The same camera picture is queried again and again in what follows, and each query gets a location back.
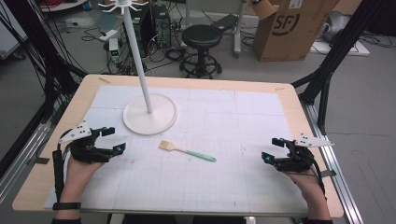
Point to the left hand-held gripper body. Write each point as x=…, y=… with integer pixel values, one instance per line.
x=84, y=151

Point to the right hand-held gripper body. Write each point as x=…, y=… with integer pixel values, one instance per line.
x=299, y=160

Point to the white hook rack stand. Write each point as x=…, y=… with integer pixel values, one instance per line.
x=149, y=119

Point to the person's left hand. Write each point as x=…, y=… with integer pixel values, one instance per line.
x=79, y=171

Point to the person's right hand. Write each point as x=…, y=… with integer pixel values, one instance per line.
x=306, y=183

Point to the black tape piece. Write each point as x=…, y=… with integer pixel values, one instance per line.
x=329, y=173
x=39, y=161

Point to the white grid mat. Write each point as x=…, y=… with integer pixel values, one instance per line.
x=218, y=124

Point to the white device with green display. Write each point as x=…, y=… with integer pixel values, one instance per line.
x=114, y=49

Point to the white power strip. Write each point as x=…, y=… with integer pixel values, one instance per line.
x=108, y=34

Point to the brown cardboard box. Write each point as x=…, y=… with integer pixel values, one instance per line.
x=289, y=31

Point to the black computer tower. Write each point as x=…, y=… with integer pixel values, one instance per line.
x=161, y=26

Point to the white floor board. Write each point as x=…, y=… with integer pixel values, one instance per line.
x=358, y=49

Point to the black round stool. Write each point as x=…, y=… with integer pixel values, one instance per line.
x=201, y=37

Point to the grey bag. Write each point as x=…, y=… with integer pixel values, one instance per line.
x=337, y=25

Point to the round white table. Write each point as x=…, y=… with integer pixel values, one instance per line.
x=59, y=4

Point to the aluminium frame rail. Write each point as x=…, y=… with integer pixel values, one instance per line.
x=336, y=174
x=18, y=165

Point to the black metal frame stand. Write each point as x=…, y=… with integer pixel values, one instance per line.
x=46, y=62
x=336, y=56

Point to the white metal stand post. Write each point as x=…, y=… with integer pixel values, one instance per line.
x=239, y=28

